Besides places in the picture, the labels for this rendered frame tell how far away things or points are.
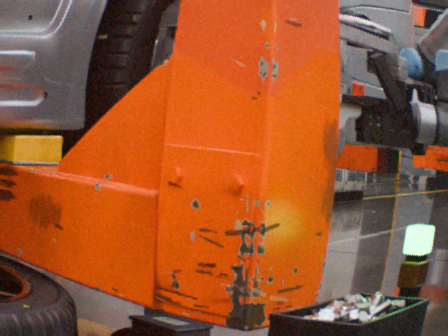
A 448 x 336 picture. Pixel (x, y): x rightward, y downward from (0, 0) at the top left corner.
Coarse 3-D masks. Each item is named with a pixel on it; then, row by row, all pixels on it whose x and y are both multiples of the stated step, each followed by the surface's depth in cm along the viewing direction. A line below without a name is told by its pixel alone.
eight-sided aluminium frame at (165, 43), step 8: (176, 0) 172; (168, 8) 170; (176, 8) 169; (168, 16) 169; (176, 16) 168; (160, 24) 170; (168, 24) 169; (176, 24) 167; (160, 32) 170; (168, 32) 170; (160, 40) 170; (168, 40) 170; (160, 48) 170; (168, 48) 170; (344, 48) 207; (160, 56) 170; (168, 56) 172; (344, 56) 207; (344, 128) 209; (344, 136) 209
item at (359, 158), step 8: (344, 144) 599; (344, 152) 599; (352, 152) 596; (360, 152) 592; (368, 152) 587; (376, 152) 583; (384, 152) 591; (344, 160) 599; (352, 160) 596; (360, 160) 591; (368, 160) 587; (376, 160) 583; (384, 160) 592; (344, 168) 599; (352, 168) 595; (360, 168) 591; (368, 168) 587; (376, 168) 584; (384, 168) 593
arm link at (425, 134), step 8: (416, 104) 163; (424, 104) 163; (424, 112) 161; (432, 112) 162; (424, 120) 161; (432, 120) 161; (424, 128) 161; (432, 128) 161; (416, 136) 163; (424, 136) 162; (432, 136) 162
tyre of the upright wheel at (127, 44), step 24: (120, 0) 174; (144, 0) 170; (168, 0) 174; (120, 24) 171; (144, 24) 170; (96, 48) 172; (120, 48) 168; (144, 48) 171; (96, 72) 172; (120, 72) 168; (144, 72) 172; (96, 96) 172; (120, 96) 169; (96, 120) 173; (72, 144) 180
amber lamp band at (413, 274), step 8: (408, 264) 123; (416, 264) 122; (424, 264) 123; (400, 272) 124; (408, 272) 123; (416, 272) 122; (424, 272) 124; (400, 280) 124; (408, 280) 123; (416, 280) 122; (424, 280) 124
